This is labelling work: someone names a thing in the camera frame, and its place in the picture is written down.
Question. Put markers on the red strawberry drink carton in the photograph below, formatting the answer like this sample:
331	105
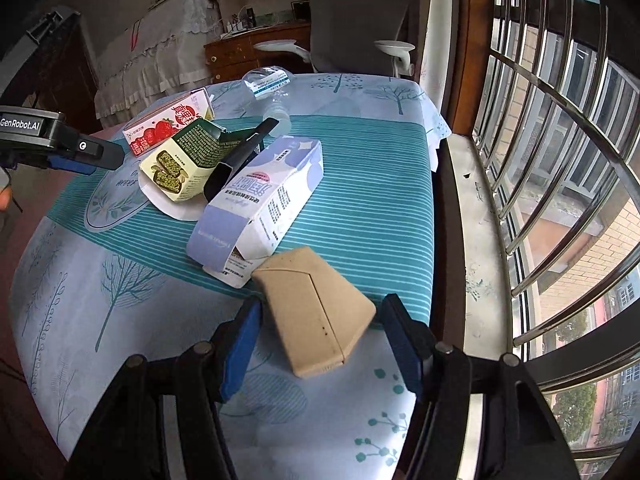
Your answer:
160	125

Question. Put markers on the white lace cover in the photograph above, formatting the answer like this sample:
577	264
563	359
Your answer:
150	60

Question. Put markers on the teal tree print tablecloth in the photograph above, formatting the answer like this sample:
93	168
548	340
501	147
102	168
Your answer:
360	185

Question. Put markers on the green snack box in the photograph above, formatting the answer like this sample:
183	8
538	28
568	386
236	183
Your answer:
185	160

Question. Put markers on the grey and white office chair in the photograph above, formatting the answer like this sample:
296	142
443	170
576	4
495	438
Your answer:
350	20

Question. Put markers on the brown cardboard box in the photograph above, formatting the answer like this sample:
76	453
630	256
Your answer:
310	310

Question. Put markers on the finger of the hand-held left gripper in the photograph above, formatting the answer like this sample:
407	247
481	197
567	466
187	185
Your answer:
70	165
100	152

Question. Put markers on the dark wooden cabinet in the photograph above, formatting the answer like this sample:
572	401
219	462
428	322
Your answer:
65	75

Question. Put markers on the lilac and white carton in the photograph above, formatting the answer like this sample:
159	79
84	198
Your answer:
270	200

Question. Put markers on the person's left hand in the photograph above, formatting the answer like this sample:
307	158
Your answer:
4	199

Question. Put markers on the white printed curtain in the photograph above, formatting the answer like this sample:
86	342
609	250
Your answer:
432	35

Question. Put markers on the wooden dresser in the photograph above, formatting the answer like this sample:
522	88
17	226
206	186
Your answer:
235	57

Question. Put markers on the small dark picture frame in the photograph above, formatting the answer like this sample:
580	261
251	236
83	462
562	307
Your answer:
300	10

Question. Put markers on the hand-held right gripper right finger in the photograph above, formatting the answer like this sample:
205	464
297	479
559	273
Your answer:
400	345

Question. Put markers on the metal window grille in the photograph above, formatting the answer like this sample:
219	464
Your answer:
525	338

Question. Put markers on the dark navy packet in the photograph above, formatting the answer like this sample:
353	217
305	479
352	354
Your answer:
235	160

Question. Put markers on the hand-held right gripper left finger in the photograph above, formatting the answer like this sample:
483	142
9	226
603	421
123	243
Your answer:
240	350

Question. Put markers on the clear plastic bottle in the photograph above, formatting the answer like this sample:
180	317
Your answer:
265	82

